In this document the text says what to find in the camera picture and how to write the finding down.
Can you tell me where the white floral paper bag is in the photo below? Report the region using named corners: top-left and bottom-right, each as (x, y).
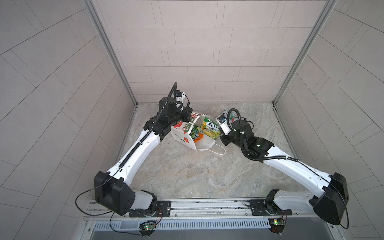
top-left (171, 112), bottom-right (226, 156)

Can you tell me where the yellow green Fox's candy bag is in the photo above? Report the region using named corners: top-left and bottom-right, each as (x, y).
top-left (198, 117), bottom-right (222, 140)

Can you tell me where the teal Fox's candy bag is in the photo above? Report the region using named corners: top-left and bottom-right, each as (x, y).
top-left (230, 116), bottom-right (239, 123)

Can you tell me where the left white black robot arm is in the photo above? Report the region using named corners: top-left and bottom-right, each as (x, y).
top-left (94, 91), bottom-right (192, 216)

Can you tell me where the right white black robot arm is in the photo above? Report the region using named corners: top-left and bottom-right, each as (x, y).
top-left (217, 116), bottom-right (349, 225)

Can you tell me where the green candy bag in bag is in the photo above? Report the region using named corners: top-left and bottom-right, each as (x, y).
top-left (190, 125), bottom-right (199, 139)

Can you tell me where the orange Fox's candy bag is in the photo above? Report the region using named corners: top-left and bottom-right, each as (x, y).
top-left (193, 133), bottom-right (204, 143)

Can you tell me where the right circuit board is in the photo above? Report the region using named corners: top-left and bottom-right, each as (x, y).
top-left (268, 219), bottom-right (286, 234)

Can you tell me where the circuit board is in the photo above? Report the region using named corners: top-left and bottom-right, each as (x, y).
top-left (139, 221), bottom-right (157, 231)
top-left (268, 219), bottom-right (286, 234)

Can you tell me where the left circuit board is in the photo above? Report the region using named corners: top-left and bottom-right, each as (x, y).
top-left (139, 221), bottom-right (157, 231)

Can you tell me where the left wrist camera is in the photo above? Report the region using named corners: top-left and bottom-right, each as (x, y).
top-left (176, 90), bottom-right (186, 104)

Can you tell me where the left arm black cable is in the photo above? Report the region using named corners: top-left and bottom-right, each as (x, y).
top-left (74, 82), bottom-right (178, 217)

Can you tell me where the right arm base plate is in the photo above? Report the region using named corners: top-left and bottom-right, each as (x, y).
top-left (245, 199), bottom-right (293, 216)

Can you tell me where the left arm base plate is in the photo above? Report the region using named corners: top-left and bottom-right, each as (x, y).
top-left (129, 201), bottom-right (172, 218)

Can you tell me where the aluminium mounting rail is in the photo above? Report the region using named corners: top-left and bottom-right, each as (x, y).
top-left (101, 189), bottom-right (333, 223)

